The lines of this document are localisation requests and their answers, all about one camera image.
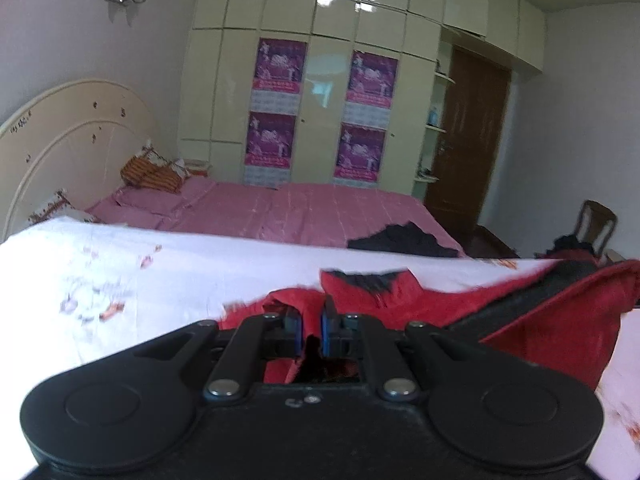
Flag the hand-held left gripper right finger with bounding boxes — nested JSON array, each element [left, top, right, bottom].
[[319, 299, 506, 403]]

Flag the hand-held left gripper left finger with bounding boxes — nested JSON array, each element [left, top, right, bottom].
[[127, 304, 306, 405]]

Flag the red puffer jacket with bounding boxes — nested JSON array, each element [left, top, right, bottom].
[[220, 257, 640, 392]]

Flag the dark clothes pile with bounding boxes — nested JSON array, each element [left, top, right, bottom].
[[535, 234, 601, 263]]

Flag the black cloth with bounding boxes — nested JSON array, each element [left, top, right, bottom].
[[347, 222, 463, 258]]

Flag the pink bed cover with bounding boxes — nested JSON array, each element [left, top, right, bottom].
[[85, 179, 467, 259]]

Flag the white floral bed sheet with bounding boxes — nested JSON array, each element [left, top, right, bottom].
[[0, 215, 640, 466]]

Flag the stack of books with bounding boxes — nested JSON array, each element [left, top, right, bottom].
[[182, 158, 215, 177]]

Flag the orange patterned pillow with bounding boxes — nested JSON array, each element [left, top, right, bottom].
[[120, 145, 191, 195]]

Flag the brown wooden door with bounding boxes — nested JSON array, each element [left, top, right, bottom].
[[424, 45, 513, 233]]

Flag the cream corner shelves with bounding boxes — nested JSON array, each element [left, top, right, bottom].
[[412, 40, 457, 196]]

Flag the floral pillow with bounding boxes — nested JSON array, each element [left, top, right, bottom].
[[27, 187, 98, 226]]

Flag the wooden chair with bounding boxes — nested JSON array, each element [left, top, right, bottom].
[[577, 200, 618, 261]]

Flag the cream rounded headboard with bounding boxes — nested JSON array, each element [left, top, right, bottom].
[[0, 77, 160, 242]]

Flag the cream glossy wardrobe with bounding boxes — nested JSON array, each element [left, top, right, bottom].
[[177, 0, 547, 201]]

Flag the purple wall poster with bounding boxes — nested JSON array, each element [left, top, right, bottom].
[[243, 111, 297, 188], [345, 50, 400, 123], [252, 37, 308, 111], [333, 121, 388, 188]]

